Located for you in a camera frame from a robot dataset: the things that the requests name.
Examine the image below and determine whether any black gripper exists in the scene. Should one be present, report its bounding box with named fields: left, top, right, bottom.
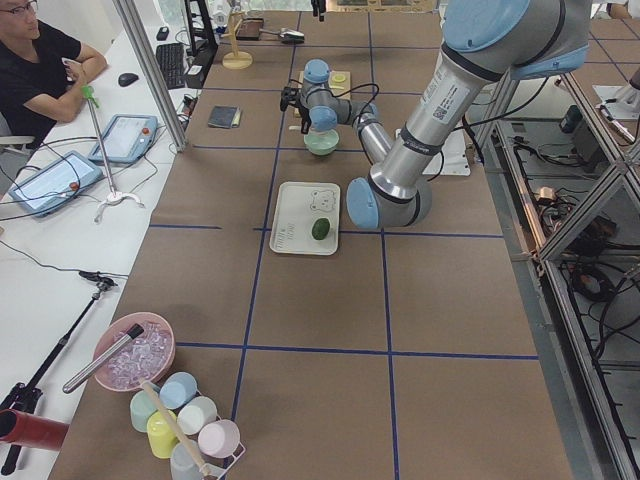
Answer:
left=279, top=86, right=303, bottom=118

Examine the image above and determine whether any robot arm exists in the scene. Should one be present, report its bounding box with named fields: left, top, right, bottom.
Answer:
left=346, top=1, right=591, bottom=229
left=280, top=59, right=393, bottom=164

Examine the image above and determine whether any light green bowl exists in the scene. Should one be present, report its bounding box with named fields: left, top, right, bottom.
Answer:
left=303, top=129, right=340, bottom=156

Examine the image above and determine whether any pink bowl with ice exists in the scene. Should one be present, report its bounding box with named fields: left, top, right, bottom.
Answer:
left=94, top=312, right=176, bottom=392

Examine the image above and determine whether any wooden cutting board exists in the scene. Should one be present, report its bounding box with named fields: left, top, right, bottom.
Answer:
left=328, top=70, right=351, bottom=96

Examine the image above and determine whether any yellow sponge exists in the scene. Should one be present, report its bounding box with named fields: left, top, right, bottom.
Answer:
left=232, top=109, right=243, bottom=128

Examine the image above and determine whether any wooden stand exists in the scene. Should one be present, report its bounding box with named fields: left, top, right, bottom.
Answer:
left=222, top=1, right=253, bottom=70

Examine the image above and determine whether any grey folded cloth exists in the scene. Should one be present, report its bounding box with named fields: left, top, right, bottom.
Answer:
left=207, top=105, right=240, bottom=129

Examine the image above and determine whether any white bear tray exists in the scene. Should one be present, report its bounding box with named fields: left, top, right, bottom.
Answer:
left=270, top=181, right=341, bottom=256

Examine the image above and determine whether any black keyboard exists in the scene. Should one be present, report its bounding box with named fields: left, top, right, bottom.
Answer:
left=155, top=43, right=185, bottom=90

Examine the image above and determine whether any green avocado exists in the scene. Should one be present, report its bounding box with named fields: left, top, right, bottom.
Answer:
left=311, top=217, right=331, bottom=241

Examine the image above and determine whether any black mouse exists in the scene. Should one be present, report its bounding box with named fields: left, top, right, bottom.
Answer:
left=117, top=72, right=139, bottom=87

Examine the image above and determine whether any teach pendant far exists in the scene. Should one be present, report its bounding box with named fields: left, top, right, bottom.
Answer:
left=97, top=114, right=159, bottom=165

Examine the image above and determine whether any teach pendant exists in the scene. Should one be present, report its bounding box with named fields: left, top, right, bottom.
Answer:
left=97, top=114, right=159, bottom=165
left=8, top=150, right=103, bottom=217

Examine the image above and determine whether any white stand with green clip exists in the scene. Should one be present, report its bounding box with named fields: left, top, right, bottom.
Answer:
left=81, top=85, right=145, bottom=224

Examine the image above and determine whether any teach pendant near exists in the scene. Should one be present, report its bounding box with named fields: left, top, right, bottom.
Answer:
left=8, top=150, right=103, bottom=217

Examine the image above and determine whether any person in black shirt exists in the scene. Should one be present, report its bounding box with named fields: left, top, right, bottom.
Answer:
left=1, top=1, right=107, bottom=149

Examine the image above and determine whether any metal tube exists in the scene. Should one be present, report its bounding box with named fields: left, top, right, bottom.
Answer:
left=62, top=324, right=144, bottom=394

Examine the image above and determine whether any blue cup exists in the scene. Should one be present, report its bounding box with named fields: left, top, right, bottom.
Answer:
left=159, top=371, right=197, bottom=409

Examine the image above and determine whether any white cup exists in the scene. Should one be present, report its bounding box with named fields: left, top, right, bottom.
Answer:
left=177, top=396, right=218, bottom=435

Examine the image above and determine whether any green cup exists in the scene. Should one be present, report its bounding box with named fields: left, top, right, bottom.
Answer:
left=129, top=390, right=157, bottom=433

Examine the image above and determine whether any pink cup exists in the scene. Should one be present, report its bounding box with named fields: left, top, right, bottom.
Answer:
left=197, top=419, right=240, bottom=458

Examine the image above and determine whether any yellow cup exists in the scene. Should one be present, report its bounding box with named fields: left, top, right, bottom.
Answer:
left=146, top=411, right=179, bottom=459

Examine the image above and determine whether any wooden stick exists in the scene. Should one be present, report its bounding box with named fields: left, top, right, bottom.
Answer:
left=140, top=380, right=214, bottom=478

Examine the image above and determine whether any grey cup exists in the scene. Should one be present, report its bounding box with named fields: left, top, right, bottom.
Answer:
left=170, top=443, right=203, bottom=480

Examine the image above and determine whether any red cylinder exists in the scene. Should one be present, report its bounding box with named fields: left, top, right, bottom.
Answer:
left=1, top=409, right=69, bottom=451

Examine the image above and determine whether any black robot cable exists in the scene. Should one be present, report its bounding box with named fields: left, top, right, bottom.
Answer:
left=287, top=78, right=381, bottom=134

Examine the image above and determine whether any aluminium frame post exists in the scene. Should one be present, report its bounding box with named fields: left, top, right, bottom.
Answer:
left=112, top=0, right=187, bottom=152

